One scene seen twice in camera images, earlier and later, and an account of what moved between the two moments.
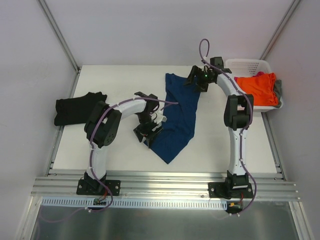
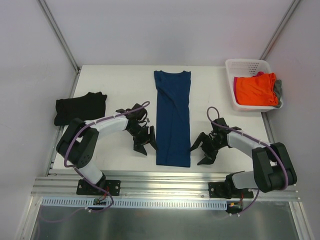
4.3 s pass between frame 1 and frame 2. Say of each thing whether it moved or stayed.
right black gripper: moved
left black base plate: stayed
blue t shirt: moved
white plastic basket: stayed
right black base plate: stayed
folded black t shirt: stayed
